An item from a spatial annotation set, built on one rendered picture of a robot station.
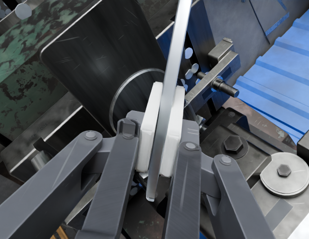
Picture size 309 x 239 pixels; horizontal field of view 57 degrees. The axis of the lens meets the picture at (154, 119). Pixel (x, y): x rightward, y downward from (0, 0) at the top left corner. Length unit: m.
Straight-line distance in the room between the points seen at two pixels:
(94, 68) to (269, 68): 1.83
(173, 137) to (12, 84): 0.38
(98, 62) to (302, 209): 0.30
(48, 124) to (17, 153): 0.07
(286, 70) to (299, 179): 1.73
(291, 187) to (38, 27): 0.46
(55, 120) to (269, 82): 1.72
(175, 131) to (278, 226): 0.24
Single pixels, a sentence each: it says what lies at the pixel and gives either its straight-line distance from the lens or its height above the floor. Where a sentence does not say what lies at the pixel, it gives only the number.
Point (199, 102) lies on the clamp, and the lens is 0.59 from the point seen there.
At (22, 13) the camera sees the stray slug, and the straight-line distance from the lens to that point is 0.47.
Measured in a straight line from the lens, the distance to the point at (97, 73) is 0.39.
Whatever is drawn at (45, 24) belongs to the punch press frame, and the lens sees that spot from 0.55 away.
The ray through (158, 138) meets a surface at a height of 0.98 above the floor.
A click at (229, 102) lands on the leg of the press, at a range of 0.84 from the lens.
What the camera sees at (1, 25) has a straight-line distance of 0.83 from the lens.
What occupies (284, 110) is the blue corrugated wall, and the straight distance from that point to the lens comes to 1.92.
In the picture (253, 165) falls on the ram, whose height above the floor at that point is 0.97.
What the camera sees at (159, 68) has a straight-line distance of 0.44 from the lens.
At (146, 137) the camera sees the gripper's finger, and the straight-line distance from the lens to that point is 0.16.
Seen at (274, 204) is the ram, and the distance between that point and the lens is 0.38.
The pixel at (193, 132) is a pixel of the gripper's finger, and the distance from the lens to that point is 0.17.
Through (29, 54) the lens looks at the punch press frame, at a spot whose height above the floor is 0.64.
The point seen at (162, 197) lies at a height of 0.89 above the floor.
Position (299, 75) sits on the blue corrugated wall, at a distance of 2.05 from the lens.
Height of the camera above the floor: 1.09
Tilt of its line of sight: 40 degrees down
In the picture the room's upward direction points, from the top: 127 degrees clockwise
